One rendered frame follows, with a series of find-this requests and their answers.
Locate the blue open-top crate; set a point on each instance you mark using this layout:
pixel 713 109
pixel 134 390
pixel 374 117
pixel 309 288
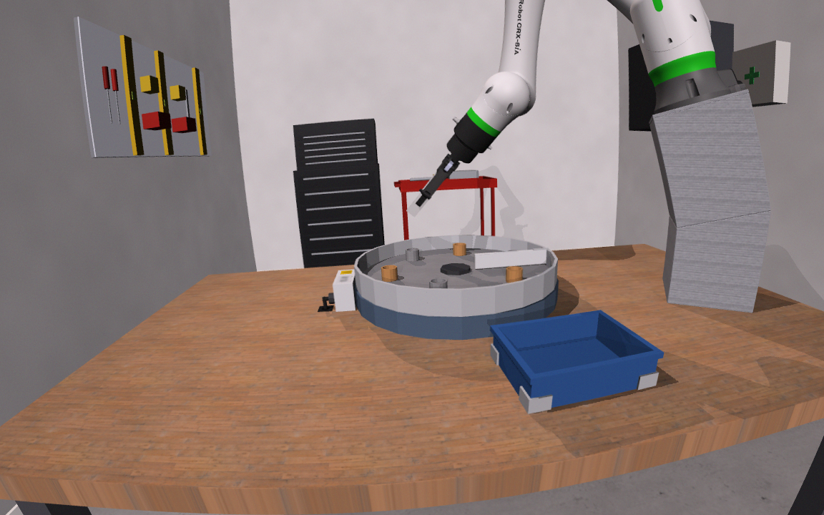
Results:
pixel 551 353

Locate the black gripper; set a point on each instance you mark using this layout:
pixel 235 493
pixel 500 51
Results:
pixel 458 153

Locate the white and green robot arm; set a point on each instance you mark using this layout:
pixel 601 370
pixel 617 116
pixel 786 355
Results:
pixel 674 36

